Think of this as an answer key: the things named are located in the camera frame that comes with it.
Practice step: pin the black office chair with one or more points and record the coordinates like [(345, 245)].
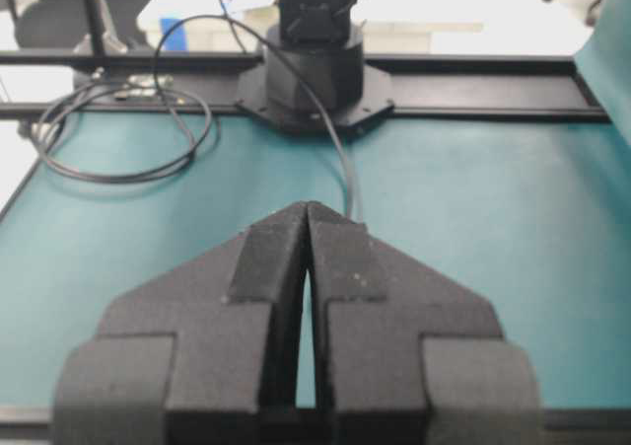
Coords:
[(66, 24)]

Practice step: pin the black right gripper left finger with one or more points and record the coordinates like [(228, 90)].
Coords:
[(197, 355)]

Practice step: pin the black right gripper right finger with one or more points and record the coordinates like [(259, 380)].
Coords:
[(404, 354)]

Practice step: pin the teal table mat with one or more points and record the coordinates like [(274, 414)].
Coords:
[(534, 216)]

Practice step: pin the black aluminium frame rail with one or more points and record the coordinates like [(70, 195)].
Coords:
[(496, 88)]

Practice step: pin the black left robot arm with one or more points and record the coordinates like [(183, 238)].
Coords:
[(314, 63)]

